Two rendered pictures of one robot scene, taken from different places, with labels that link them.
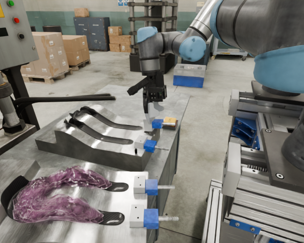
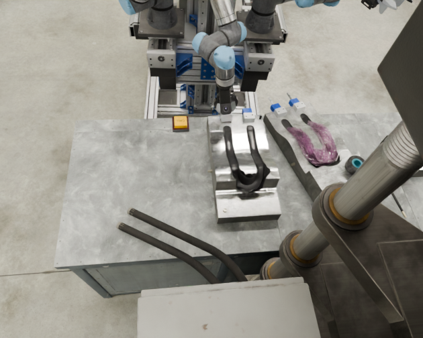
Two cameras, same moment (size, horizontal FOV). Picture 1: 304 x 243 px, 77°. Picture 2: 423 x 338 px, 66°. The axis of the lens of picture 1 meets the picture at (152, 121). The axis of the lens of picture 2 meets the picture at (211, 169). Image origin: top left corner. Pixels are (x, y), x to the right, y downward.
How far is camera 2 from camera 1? 166 cm
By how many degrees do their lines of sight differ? 78
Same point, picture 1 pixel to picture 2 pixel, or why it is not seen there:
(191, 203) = not seen: hidden behind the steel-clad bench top
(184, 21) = not seen: outside the picture
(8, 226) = (342, 155)
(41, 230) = (335, 135)
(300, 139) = (267, 21)
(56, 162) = (281, 190)
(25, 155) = (290, 224)
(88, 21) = not seen: outside the picture
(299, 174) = (275, 31)
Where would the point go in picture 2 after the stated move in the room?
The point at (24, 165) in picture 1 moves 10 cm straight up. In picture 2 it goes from (317, 172) to (326, 159)
